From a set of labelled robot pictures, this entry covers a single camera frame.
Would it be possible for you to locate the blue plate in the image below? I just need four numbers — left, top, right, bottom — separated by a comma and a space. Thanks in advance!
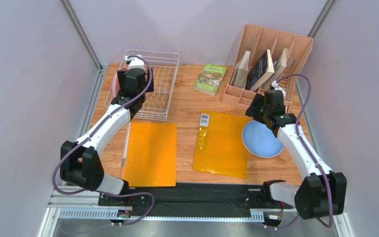
242, 120, 284, 158

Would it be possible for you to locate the pink plate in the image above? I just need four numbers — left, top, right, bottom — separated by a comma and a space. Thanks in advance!
111, 69, 119, 98

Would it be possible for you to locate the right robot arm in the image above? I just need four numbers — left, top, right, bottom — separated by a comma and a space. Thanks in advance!
245, 89, 347, 225

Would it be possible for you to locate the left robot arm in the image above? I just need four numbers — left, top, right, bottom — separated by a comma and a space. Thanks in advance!
55, 68, 152, 195

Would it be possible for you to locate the black book in organizer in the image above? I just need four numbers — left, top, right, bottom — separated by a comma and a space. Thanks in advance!
245, 49, 274, 91

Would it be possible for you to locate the beige book in organizer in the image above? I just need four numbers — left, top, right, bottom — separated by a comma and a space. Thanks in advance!
229, 50, 251, 88

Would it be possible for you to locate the tan book in organizer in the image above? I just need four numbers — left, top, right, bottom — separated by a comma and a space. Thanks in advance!
262, 48, 289, 90

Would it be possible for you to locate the right orange folder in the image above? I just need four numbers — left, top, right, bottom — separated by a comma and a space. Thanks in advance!
192, 110, 250, 179

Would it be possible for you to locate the orange folder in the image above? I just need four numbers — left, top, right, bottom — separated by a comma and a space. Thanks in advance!
192, 110, 250, 179
121, 122, 177, 188

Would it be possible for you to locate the green treehouse book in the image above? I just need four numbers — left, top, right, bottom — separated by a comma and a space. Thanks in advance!
192, 63, 227, 96

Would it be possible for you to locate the pink file organizer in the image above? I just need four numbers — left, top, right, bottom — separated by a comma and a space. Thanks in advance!
222, 24, 313, 110

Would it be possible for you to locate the left orange folder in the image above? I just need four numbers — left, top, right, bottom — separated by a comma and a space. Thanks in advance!
121, 122, 177, 188

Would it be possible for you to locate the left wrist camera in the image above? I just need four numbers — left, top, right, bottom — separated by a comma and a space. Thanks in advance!
124, 55, 145, 70

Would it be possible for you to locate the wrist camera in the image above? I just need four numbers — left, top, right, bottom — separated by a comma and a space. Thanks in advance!
270, 80, 286, 98
124, 55, 145, 70

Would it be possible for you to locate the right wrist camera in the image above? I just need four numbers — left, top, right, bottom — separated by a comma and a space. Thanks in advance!
270, 80, 286, 98

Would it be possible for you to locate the white wire dish rack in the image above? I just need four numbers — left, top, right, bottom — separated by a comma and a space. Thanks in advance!
104, 49, 180, 122

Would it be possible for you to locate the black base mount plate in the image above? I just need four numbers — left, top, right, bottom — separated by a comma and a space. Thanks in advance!
98, 183, 293, 218

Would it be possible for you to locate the aluminium frame rail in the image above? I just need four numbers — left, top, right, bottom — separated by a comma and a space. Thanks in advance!
59, 0, 103, 72

